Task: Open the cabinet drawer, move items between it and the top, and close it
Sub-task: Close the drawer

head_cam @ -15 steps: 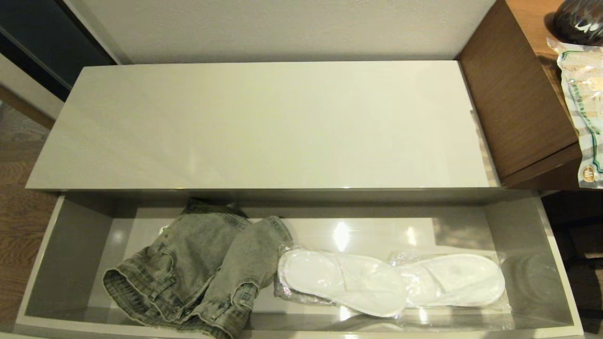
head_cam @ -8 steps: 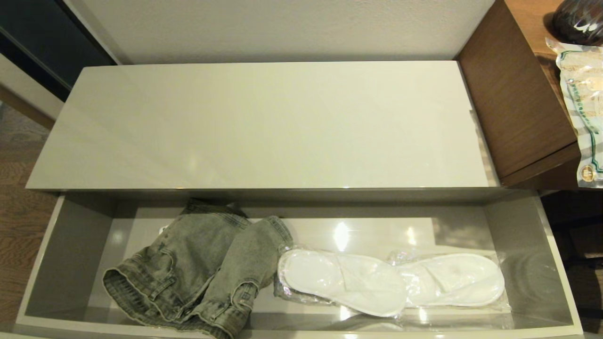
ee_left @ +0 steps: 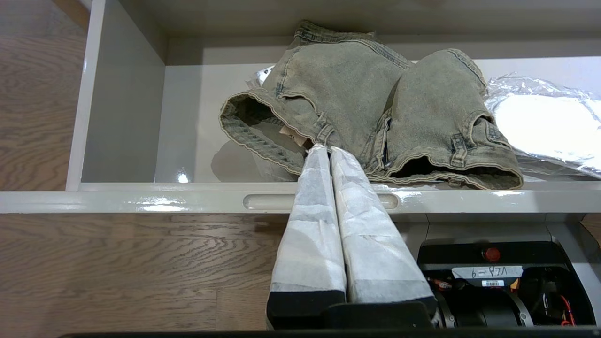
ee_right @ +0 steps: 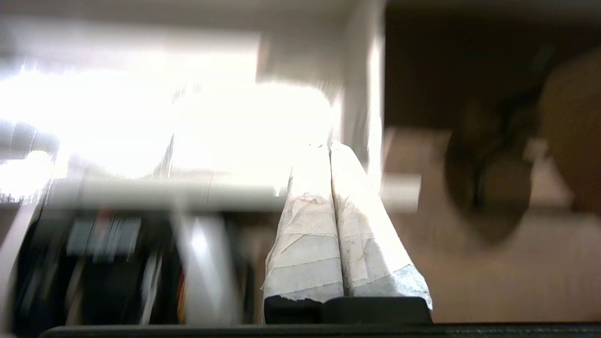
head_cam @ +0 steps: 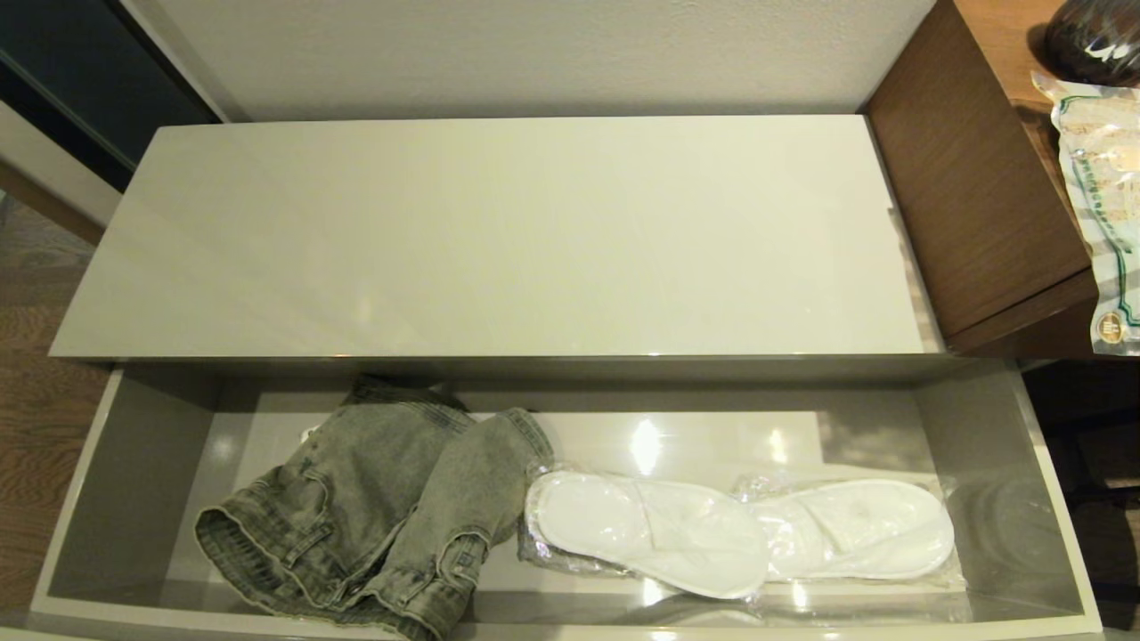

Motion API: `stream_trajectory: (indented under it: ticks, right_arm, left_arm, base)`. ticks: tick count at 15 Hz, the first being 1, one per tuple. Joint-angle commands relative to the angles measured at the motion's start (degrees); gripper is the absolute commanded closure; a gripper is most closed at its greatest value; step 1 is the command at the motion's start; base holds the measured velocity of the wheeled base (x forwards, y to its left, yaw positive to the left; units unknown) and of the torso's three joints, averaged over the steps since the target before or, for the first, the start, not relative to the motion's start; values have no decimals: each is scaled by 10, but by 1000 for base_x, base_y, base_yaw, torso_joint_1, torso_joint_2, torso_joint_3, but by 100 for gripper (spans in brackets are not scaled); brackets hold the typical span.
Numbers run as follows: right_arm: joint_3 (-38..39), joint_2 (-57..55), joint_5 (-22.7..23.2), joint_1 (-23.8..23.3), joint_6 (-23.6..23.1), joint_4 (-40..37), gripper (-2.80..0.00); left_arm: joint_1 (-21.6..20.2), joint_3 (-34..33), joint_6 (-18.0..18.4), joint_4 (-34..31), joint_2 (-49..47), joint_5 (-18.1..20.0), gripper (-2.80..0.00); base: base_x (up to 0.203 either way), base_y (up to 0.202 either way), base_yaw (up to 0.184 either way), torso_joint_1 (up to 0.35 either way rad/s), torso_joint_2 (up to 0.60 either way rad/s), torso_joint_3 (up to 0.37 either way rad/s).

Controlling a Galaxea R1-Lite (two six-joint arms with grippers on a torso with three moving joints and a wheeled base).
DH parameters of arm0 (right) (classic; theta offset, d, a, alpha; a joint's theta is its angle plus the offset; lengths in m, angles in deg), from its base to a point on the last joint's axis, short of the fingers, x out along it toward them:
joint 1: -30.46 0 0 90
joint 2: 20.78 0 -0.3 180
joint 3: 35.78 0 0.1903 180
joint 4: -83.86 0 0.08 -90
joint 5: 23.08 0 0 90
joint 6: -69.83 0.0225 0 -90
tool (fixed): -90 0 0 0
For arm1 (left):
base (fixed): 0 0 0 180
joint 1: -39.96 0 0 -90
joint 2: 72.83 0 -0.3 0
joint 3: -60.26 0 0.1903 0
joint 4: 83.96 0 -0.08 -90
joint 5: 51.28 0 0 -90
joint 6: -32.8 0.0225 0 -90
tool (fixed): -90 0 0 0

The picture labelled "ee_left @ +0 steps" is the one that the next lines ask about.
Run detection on glossy white drawer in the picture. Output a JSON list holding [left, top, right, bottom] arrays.
[[0, 0, 601, 223]]

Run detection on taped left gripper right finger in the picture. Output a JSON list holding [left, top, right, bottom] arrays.
[[330, 146, 437, 320]]

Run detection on small clear labelled packet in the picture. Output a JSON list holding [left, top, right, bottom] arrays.
[[245, 65, 277, 90]]

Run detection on white slippers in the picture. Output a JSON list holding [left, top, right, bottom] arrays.
[[484, 73, 601, 180]]

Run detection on silver black robot base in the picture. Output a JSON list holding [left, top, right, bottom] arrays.
[[399, 221, 601, 329]]

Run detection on faded grey denim shorts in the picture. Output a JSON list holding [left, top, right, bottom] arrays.
[[218, 20, 524, 191]]

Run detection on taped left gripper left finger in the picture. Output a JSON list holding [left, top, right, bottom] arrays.
[[266, 143, 347, 329]]

